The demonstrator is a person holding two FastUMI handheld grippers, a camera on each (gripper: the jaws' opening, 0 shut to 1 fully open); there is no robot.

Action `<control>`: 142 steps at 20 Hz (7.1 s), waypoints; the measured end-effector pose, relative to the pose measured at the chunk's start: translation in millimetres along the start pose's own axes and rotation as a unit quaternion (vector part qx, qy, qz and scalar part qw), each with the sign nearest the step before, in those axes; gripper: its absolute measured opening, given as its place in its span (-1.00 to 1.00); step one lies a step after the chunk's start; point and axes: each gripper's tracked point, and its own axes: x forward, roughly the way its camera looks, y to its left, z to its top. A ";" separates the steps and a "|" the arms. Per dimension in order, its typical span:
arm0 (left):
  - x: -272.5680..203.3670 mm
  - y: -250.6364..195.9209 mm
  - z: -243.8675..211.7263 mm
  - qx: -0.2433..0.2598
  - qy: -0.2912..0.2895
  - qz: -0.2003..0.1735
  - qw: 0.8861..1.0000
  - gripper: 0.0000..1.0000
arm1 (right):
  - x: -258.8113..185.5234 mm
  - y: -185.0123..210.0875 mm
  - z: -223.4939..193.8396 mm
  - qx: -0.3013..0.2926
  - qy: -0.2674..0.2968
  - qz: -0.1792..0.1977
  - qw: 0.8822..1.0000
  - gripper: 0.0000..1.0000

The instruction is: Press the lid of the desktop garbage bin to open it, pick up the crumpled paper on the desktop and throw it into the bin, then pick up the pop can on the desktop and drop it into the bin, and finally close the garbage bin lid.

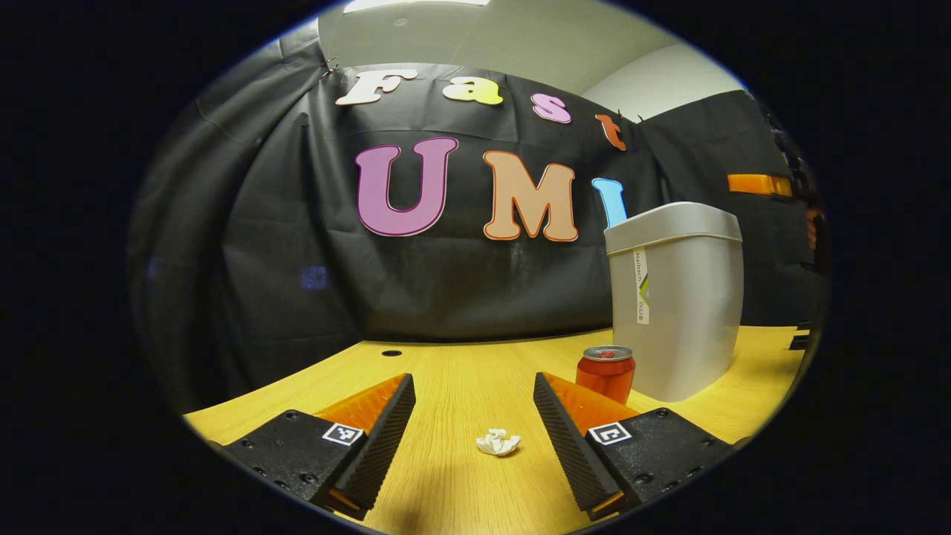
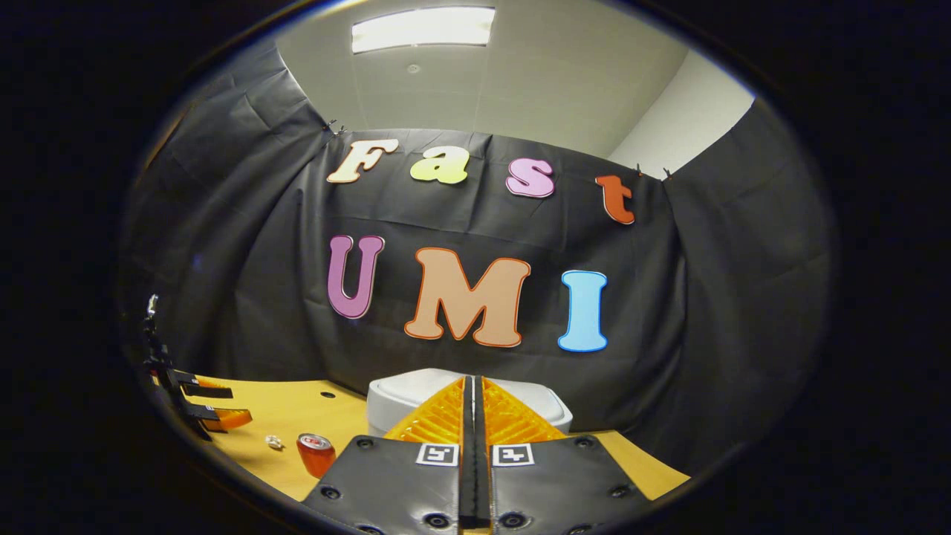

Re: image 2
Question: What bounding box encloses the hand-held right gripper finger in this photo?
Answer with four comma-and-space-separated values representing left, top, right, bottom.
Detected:
474, 376, 655, 535
301, 376, 476, 535

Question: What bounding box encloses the red pop can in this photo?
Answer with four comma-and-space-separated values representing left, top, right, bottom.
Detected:
296, 433, 337, 479

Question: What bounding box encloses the grey desktop garbage bin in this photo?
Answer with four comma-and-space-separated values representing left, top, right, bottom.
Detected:
366, 368, 574, 439

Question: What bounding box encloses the wooden desktop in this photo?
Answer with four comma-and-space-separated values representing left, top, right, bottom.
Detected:
152, 375, 692, 502

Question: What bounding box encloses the ceiling light panel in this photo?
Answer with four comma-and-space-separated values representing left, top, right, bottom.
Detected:
351, 7, 496, 54

